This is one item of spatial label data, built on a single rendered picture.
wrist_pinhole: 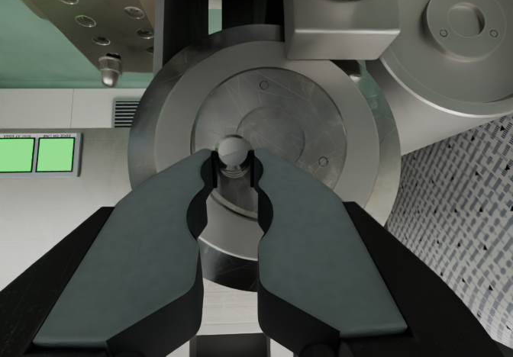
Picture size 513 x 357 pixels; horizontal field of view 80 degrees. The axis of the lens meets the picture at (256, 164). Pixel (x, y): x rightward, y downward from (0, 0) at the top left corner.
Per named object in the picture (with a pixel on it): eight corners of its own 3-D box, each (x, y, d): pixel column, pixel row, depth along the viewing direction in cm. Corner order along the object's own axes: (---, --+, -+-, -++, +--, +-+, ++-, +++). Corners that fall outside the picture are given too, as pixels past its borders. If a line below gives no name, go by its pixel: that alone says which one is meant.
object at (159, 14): (170, -185, 21) (161, 74, 18) (208, 27, 44) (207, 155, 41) (162, -186, 21) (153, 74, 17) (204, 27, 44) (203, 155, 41)
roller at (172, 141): (370, 39, 17) (391, 257, 15) (292, 146, 42) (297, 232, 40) (156, 39, 16) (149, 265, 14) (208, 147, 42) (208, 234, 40)
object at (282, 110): (380, 155, 15) (253, 252, 14) (363, 163, 17) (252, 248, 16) (285, 37, 16) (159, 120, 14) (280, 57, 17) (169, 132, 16)
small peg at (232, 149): (224, 176, 11) (208, 143, 12) (227, 184, 14) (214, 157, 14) (257, 159, 12) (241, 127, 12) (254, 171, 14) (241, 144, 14)
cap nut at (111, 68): (118, 56, 49) (117, 82, 48) (127, 67, 53) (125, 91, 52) (95, 56, 49) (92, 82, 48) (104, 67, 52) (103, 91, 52)
